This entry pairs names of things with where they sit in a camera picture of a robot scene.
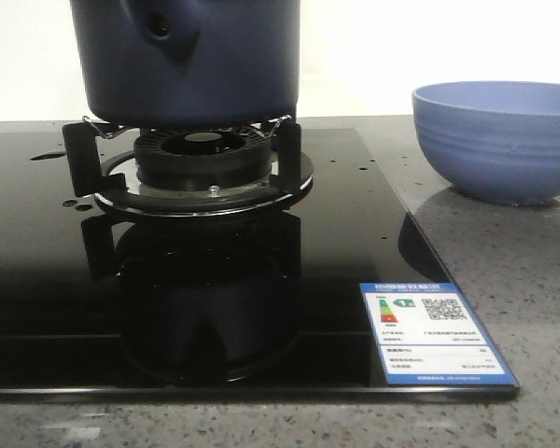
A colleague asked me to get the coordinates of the blue ribbed bowl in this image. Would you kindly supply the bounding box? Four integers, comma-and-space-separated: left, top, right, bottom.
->
412, 80, 560, 205

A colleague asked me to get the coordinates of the black metal pot support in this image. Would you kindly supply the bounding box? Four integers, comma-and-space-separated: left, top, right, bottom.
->
63, 116, 313, 220

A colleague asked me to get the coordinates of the dark blue pot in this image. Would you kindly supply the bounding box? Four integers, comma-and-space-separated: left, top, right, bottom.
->
71, 1, 301, 129

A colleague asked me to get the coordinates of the black gas burner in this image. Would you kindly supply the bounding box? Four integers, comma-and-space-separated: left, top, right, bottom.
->
133, 127, 273, 191

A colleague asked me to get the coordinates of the blue energy label sticker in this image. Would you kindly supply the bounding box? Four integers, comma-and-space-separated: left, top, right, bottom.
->
360, 283, 517, 386

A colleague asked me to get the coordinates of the black glass gas stove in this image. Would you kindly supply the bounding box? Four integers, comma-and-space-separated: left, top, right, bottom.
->
0, 129, 519, 402

